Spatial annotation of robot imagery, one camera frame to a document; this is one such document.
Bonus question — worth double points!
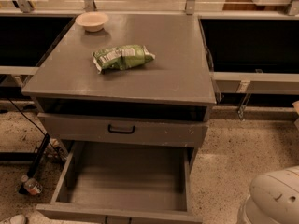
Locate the grey drawer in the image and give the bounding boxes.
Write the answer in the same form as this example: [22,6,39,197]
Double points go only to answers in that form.
[38,113,208,147]
[36,142,202,224]

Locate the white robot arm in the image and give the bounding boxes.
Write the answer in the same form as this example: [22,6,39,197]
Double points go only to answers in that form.
[236,166,299,224]

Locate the grey wooden drawer cabinet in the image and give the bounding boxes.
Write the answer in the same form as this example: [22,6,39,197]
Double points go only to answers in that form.
[21,12,218,173]

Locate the green chip bag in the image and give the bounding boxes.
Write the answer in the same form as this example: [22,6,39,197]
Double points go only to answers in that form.
[92,45,155,73]

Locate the beige paper bowl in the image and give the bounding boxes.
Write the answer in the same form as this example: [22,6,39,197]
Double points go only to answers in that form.
[75,11,108,32]

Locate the black metal floor stand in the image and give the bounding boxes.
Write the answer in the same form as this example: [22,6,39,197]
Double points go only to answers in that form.
[0,133,51,196]

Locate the plastic water bottle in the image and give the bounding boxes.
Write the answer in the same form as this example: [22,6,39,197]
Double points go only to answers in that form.
[21,175,43,195]

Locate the white shoe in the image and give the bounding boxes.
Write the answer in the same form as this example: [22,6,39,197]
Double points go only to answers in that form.
[0,215,27,224]

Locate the black upper drawer handle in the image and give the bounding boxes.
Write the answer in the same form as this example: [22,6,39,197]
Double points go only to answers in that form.
[107,124,135,134]

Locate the black floor cable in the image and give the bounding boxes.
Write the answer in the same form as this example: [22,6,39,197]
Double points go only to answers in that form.
[0,91,64,161]

